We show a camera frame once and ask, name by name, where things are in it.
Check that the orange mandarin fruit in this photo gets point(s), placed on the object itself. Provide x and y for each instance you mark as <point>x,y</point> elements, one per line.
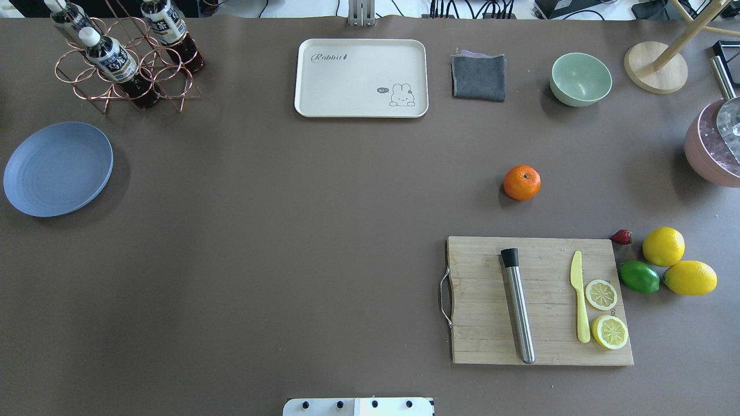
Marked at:
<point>522,182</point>

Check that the blue round plate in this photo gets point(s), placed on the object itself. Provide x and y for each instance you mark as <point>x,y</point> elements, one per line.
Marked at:
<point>58,169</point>

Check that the cream rabbit tray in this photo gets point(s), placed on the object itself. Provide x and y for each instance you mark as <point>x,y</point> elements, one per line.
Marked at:
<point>361,78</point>

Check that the wooden cutting board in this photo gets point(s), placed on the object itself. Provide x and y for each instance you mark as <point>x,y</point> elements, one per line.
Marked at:
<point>482,324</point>

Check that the steel muddler black tip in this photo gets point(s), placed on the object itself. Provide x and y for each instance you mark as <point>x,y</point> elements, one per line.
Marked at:
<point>517,300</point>

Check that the grey folded cloth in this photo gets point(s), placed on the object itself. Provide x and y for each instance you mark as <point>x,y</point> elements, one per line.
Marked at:
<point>479,76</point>

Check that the yellow plastic knife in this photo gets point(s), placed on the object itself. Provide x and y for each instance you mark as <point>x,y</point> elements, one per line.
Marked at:
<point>576,281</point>

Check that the light green bowl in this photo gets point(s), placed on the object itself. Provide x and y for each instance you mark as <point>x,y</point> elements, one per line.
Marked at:
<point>579,79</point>

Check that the upper lemon slice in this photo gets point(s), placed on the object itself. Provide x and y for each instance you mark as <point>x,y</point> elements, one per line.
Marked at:
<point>601,295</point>

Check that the red strawberry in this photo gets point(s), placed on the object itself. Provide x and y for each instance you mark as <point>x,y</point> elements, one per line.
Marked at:
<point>622,237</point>

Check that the lower lemon half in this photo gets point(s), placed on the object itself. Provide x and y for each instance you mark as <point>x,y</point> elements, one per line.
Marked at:
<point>610,332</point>

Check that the right tea bottle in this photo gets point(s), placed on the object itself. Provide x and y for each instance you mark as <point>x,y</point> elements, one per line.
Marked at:
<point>170,30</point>

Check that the tea bottle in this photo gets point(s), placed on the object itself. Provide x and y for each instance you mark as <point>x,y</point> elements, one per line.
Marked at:
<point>117,65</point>
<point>69,19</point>
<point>170,30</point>

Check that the green lime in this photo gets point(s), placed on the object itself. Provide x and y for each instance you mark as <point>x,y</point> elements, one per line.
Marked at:
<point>639,276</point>

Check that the upper yellow lemon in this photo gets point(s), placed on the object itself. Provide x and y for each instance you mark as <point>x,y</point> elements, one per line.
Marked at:
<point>664,246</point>

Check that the yellow lemon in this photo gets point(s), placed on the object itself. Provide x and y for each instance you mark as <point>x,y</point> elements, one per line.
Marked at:
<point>664,246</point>
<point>693,278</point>

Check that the front tea bottle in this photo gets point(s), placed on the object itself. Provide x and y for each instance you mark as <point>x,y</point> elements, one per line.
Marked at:
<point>117,65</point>

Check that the wooden stand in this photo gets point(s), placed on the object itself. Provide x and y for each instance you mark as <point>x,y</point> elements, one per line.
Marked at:
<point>659,68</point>

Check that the right yellow lemon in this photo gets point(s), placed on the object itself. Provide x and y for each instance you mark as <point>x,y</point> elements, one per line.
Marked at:
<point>693,278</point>

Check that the pink ice bucket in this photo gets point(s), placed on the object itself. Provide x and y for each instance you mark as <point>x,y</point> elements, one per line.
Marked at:
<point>707,152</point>

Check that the left tea bottle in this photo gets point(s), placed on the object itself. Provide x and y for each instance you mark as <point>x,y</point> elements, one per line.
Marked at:
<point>69,19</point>

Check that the steel ice scoop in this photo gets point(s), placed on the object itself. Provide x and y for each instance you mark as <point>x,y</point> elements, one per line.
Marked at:
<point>727,119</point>

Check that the aluminium camera post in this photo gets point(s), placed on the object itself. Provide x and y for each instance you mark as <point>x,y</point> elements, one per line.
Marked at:
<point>361,13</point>

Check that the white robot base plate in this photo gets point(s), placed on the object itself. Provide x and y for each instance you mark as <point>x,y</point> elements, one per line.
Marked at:
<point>360,406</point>

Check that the copper wire bottle rack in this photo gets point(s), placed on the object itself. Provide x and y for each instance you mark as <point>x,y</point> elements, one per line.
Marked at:
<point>128,26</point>

